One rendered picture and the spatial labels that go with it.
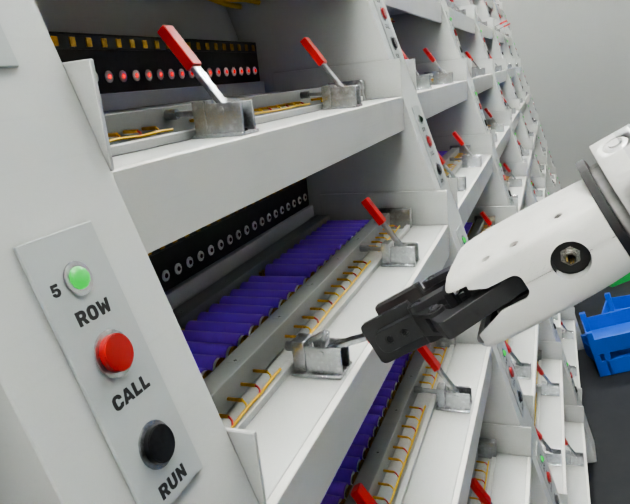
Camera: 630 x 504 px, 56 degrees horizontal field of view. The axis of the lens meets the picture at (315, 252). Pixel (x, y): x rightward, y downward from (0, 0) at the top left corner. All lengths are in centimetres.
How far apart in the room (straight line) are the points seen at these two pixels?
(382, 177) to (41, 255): 67
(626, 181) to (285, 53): 63
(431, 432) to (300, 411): 32
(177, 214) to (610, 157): 24
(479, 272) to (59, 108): 23
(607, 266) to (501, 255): 5
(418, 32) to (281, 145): 113
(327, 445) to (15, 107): 27
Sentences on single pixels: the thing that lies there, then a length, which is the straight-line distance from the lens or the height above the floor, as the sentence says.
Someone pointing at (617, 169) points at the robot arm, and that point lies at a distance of 36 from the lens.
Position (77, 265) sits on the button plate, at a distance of 26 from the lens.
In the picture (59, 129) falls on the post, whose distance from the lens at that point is 28.
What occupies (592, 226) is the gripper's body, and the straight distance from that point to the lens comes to 35.
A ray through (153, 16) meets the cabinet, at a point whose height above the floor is 126.
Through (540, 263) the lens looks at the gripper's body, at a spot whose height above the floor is 94.
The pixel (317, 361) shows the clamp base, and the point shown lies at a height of 90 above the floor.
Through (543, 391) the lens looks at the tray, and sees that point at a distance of 154.
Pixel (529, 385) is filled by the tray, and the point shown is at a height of 50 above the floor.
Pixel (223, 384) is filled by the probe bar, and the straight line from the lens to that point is 41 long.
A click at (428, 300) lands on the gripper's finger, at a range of 39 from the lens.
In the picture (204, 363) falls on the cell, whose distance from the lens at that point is 46.
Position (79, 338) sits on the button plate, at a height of 101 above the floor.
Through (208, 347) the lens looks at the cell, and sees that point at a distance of 48.
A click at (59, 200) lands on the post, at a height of 107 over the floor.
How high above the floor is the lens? 105
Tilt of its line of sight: 9 degrees down
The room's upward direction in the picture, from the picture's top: 22 degrees counter-clockwise
